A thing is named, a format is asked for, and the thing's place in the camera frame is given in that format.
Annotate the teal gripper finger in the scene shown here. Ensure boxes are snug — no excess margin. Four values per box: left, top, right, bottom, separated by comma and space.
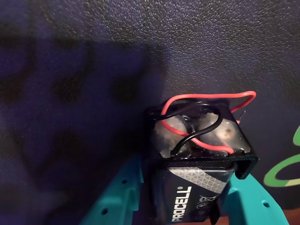
222, 173, 289, 225
79, 154, 145, 225

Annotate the small black battery pack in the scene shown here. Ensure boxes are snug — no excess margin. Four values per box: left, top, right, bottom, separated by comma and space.
145, 90, 259, 225

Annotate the black WOWROBO mat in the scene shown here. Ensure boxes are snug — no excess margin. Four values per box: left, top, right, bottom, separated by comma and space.
0, 0, 300, 225

